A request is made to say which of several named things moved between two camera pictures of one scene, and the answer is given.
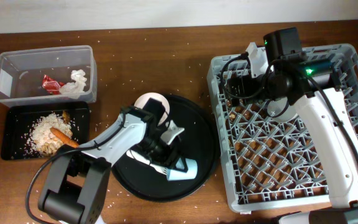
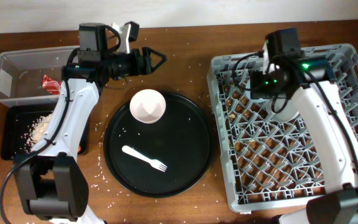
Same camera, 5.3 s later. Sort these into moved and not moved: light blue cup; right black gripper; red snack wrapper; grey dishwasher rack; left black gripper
Moved: light blue cup; right black gripper; left black gripper
Not moved: red snack wrapper; grey dishwasher rack
